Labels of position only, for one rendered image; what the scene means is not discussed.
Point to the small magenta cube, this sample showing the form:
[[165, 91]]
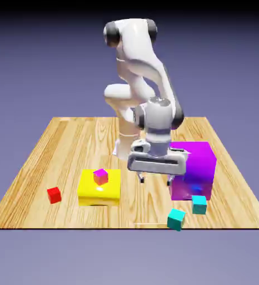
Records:
[[101, 177]]

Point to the small red cube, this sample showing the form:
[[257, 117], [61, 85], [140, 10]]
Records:
[[54, 195]]

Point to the large purple box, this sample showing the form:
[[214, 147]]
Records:
[[200, 164]]

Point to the small cyan cube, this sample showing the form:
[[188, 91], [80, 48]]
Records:
[[199, 204], [176, 219]]

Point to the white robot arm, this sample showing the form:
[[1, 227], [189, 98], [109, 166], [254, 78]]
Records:
[[140, 66]]

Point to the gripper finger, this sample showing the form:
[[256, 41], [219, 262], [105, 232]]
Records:
[[170, 179], [141, 177]]

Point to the large yellow box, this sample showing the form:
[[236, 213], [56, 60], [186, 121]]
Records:
[[111, 189]]

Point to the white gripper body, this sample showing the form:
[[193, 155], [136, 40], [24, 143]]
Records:
[[178, 165]]

